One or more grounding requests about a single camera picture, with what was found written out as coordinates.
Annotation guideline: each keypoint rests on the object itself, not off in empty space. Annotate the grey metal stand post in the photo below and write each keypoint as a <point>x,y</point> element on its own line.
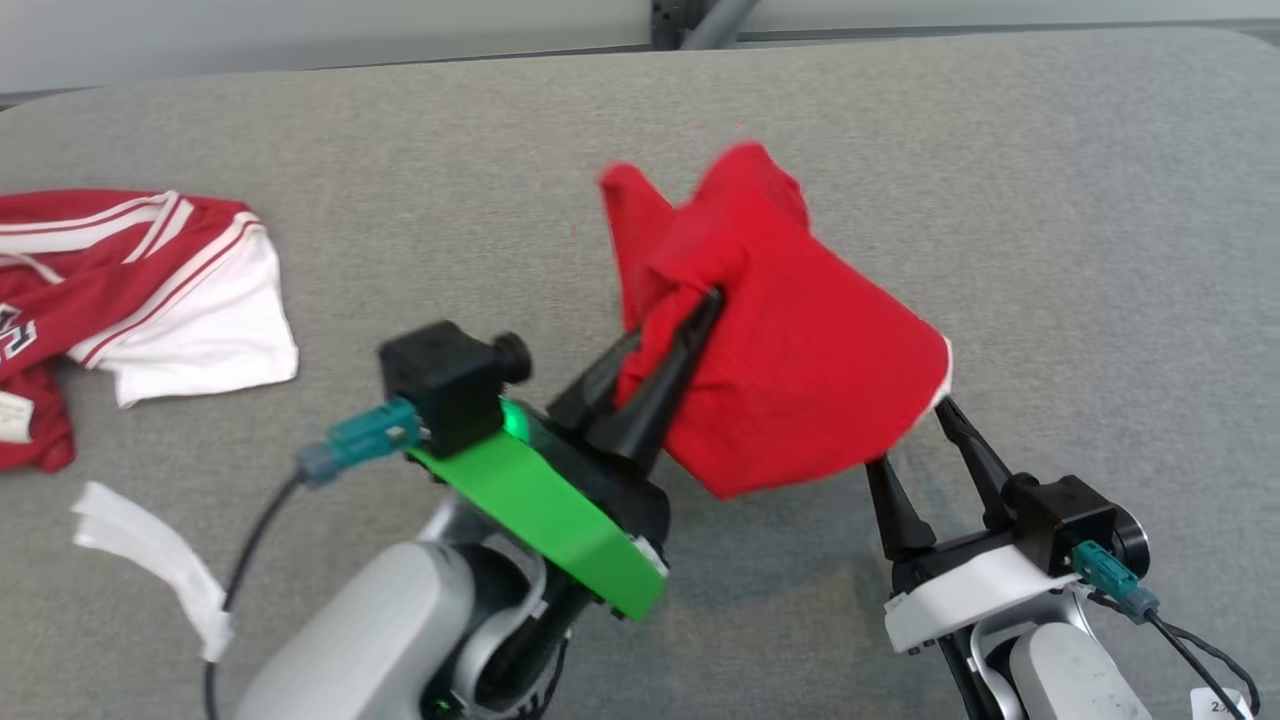
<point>705,20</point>

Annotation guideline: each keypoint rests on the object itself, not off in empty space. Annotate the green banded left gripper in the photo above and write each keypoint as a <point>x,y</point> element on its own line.
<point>530,510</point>

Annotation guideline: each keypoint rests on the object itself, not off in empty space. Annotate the red shorts with white stripes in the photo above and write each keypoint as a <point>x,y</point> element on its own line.
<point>800,350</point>

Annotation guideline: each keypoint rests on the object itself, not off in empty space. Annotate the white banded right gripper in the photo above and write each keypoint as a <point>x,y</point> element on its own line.
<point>970,600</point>

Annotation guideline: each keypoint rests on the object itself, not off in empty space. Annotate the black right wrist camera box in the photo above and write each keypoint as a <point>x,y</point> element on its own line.
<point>1065,520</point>

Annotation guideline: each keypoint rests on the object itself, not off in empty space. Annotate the red and white jersey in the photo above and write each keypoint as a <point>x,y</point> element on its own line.
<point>150,280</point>

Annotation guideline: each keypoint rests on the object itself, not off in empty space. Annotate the white tape strip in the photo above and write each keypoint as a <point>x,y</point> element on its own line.
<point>150,550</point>

